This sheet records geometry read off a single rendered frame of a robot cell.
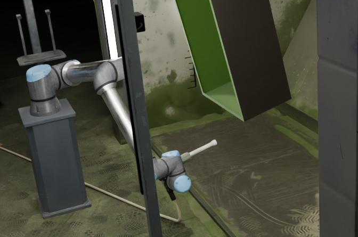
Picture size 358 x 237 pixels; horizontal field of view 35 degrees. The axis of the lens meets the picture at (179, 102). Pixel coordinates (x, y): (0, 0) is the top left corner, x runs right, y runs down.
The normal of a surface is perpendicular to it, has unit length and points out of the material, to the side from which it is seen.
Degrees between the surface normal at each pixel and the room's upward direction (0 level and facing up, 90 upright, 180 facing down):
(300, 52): 57
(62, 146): 90
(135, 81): 90
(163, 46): 90
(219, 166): 0
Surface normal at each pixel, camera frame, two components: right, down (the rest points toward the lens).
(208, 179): -0.10, -0.93
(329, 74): -0.93, 0.22
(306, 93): -0.83, -0.32
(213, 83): 0.39, 0.29
